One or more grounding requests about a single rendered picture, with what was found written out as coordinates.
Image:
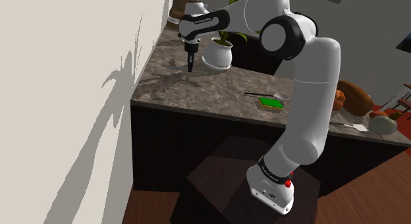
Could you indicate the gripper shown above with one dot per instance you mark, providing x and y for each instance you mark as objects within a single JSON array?
[{"x": 191, "y": 54}]

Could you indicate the green and yellow sponge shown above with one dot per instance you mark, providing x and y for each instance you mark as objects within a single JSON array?
[{"x": 271, "y": 103}]

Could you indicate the brown bread loaf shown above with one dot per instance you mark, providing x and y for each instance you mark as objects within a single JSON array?
[{"x": 354, "y": 98}]

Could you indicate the white potted green plant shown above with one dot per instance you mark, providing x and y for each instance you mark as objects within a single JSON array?
[{"x": 219, "y": 53}]

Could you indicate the brown wooden turned object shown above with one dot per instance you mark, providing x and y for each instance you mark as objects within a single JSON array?
[{"x": 176, "y": 6}]

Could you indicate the grey green round bowl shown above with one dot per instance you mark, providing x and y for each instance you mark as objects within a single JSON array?
[{"x": 382, "y": 125}]

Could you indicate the orange round fruit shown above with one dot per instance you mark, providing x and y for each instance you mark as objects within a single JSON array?
[{"x": 338, "y": 101}]

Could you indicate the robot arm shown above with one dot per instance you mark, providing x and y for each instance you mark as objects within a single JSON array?
[{"x": 308, "y": 88}]

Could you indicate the small red orange fruit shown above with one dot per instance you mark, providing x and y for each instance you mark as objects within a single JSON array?
[{"x": 378, "y": 113}]

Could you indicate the dark kitchen counter cabinet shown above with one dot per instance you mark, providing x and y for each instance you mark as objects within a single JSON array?
[{"x": 179, "y": 152}]

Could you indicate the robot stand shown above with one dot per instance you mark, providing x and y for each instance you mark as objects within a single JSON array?
[{"x": 221, "y": 191}]

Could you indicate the wooden chair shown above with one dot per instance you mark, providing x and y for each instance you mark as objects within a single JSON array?
[{"x": 404, "y": 103}]

